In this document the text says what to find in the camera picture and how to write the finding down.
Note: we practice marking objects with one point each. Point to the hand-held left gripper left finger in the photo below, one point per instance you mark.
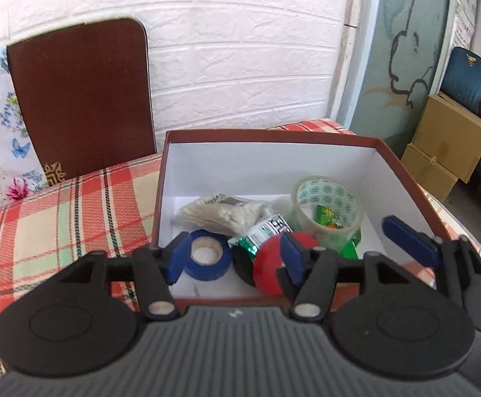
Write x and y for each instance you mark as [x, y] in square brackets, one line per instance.
[178, 256]

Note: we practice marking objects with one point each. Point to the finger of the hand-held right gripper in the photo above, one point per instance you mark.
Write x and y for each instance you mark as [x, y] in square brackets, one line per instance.
[410, 242]

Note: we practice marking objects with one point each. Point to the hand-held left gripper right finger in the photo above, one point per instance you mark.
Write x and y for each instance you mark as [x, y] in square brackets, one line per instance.
[292, 256]

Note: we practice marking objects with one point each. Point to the red tape roll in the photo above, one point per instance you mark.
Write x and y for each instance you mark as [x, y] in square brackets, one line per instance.
[267, 269]

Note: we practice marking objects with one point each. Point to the blue tape roll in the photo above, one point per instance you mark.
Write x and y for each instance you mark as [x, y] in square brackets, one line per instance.
[207, 271]

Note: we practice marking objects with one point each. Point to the green white snack packet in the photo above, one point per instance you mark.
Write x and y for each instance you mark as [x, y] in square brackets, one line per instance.
[261, 231]

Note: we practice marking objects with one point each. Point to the clear packing tape roll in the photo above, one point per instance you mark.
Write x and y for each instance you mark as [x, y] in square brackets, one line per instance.
[302, 211]

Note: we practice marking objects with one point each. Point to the green printed packet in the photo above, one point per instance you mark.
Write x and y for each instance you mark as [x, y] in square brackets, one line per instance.
[350, 250]

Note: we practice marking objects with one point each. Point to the cotton swab bag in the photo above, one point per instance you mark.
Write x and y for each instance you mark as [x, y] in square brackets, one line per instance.
[219, 215]

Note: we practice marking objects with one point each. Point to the red-brown cardboard box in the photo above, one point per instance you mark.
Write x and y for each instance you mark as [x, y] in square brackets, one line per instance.
[265, 165]

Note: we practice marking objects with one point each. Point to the black tape roll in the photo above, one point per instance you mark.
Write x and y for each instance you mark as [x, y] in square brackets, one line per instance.
[242, 269]

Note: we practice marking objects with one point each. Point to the small cardboard box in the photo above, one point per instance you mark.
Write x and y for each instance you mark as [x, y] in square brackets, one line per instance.
[426, 173]

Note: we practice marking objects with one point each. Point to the large cardboard box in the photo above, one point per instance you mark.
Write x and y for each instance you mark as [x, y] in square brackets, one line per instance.
[451, 136]

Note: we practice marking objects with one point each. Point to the plaid tablecloth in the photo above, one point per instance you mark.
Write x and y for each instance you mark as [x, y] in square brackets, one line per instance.
[58, 223]

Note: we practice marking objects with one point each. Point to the blue chair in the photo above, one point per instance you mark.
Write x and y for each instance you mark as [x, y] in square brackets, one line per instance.
[466, 78]

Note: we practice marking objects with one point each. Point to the brown board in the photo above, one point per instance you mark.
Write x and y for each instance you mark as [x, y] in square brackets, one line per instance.
[79, 103]

